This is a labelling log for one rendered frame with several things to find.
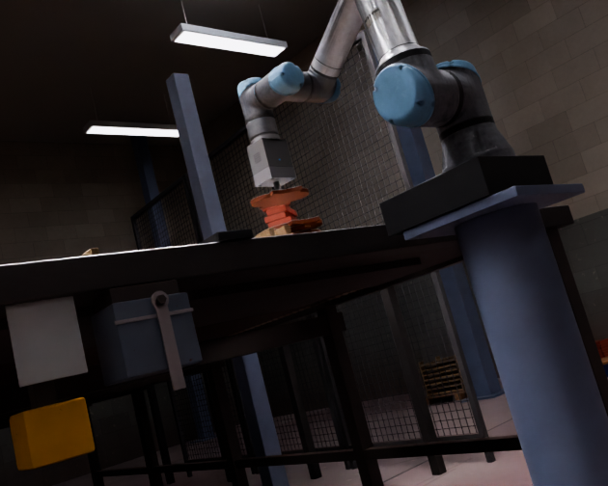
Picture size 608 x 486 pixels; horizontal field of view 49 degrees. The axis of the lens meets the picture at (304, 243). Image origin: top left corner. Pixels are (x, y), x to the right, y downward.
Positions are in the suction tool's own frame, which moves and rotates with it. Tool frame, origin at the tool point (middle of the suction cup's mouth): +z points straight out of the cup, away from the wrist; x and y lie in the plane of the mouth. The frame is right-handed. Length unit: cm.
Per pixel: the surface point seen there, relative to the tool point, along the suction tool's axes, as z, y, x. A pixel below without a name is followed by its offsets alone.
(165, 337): 30, 54, 20
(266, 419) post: 64, -113, -162
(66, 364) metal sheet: 30, 68, 15
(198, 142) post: -91, -112, -162
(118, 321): 26, 61, 19
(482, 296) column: 36, -4, 44
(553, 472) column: 70, -3, 48
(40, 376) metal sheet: 31, 72, 15
